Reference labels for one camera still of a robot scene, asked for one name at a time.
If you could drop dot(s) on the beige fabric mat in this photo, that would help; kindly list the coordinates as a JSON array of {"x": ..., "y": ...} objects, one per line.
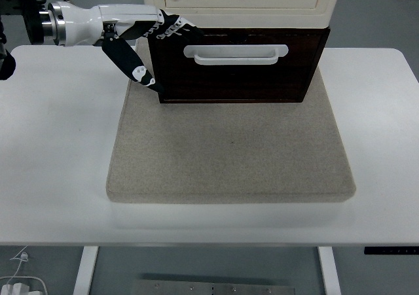
[{"x": 229, "y": 151}]

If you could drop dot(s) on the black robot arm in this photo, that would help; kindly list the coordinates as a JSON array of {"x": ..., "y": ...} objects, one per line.
[{"x": 32, "y": 20}]

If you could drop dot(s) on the dark wooden drawer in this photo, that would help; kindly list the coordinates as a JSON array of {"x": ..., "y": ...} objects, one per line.
[{"x": 235, "y": 79}]

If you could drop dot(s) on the cream plastic cabinet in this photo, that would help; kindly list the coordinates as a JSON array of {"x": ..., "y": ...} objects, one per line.
[{"x": 242, "y": 17}]

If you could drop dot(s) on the white table leg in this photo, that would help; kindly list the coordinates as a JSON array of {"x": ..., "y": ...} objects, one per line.
[
  {"x": 329, "y": 269},
  {"x": 85, "y": 269}
]

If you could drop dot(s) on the grey metal plate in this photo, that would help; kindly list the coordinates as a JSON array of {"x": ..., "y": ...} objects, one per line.
[{"x": 212, "y": 288}]

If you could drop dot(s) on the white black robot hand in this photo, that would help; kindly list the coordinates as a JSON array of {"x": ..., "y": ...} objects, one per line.
[{"x": 85, "y": 23}]

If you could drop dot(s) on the black table control panel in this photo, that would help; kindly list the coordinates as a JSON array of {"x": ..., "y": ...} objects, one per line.
[{"x": 389, "y": 250}]

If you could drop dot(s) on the white rounded tray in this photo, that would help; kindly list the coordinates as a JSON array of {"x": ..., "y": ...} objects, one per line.
[{"x": 19, "y": 289}]

